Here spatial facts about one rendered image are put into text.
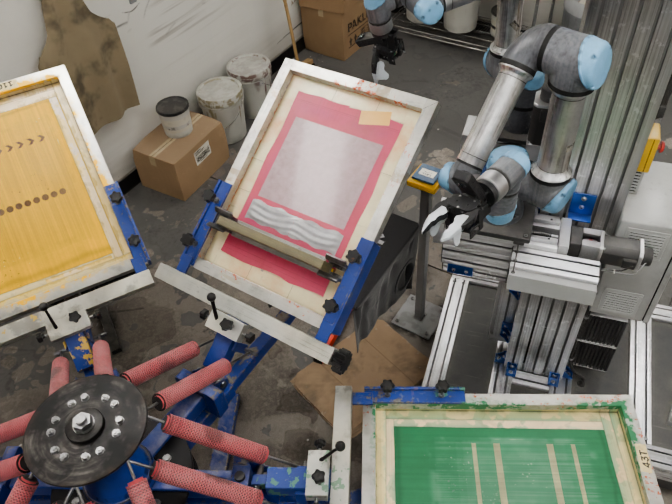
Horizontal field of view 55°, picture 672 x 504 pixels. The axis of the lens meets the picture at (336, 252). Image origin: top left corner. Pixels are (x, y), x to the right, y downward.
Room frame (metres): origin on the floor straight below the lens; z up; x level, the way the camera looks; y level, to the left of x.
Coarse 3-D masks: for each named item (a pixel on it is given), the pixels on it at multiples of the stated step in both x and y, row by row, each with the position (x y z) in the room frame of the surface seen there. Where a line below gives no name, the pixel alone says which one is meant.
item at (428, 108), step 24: (288, 72) 1.97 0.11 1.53; (312, 72) 1.94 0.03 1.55; (336, 72) 1.90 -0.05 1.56; (384, 96) 1.77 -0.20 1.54; (408, 96) 1.74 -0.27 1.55; (264, 120) 1.85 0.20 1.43; (432, 120) 1.66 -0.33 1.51; (408, 144) 1.59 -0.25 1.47; (240, 168) 1.72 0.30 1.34; (408, 168) 1.53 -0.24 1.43; (384, 192) 1.48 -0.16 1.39; (384, 216) 1.41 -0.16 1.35; (240, 288) 1.35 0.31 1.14; (264, 288) 1.33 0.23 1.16; (288, 312) 1.24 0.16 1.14; (312, 312) 1.22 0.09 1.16
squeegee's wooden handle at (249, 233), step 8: (224, 224) 1.50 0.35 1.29; (232, 224) 1.49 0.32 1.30; (240, 224) 1.49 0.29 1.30; (240, 232) 1.46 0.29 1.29; (248, 232) 1.45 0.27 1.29; (256, 232) 1.44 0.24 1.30; (256, 240) 1.42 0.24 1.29; (264, 240) 1.41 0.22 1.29; (272, 240) 1.40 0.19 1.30; (272, 248) 1.38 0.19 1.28; (280, 248) 1.37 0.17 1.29; (288, 248) 1.36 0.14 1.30; (296, 248) 1.36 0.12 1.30; (296, 256) 1.33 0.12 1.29; (304, 256) 1.33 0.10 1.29; (312, 256) 1.32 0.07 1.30; (312, 264) 1.30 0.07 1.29; (320, 264) 1.29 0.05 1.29; (328, 264) 1.31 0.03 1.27; (328, 272) 1.31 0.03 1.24
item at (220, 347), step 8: (216, 336) 1.20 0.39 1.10; (224, 336) 1.20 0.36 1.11; (216, 344) 1.18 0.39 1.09; (224, 344) 1.17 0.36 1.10; (232, 344) 1.17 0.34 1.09; (208, 352) 1.17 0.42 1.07; (216, 352) 1.16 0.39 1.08; (224, 352) 1.15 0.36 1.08; (232, 352) 1.17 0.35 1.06; (208, 360) 1.14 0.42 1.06; (216, 360) 1.14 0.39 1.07
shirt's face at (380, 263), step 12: (396, 216) 1.83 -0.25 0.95; (384, 228) 1.77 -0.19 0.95; (396, 228) 1.76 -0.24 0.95; (408, 228) 1.75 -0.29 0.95; (396, 240) 1.70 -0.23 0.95; (384, 252) 1.64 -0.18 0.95; (396, 252) 1.63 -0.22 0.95; (384, 264) 1.58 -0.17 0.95; (372, 276) 1.53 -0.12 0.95; (360, 300) 1.42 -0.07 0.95
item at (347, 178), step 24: (336, 144) 1.71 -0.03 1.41; (360, 144) 1.68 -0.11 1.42; (384, 144) 1.65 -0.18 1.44; (336, 168) 1.63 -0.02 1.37; (360, 168) 1.61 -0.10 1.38; (312, 192) 1.59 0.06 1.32; (336, 192) 1.56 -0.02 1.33; (360, 192) 1.54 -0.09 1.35; (312, 216) 1.52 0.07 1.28; (336, 216) 1.49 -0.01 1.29; (360, 216) 1.47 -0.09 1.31; (288, 240) 1.47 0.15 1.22; (288, 264) 1.40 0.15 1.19; (312, 288) 1.31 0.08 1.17
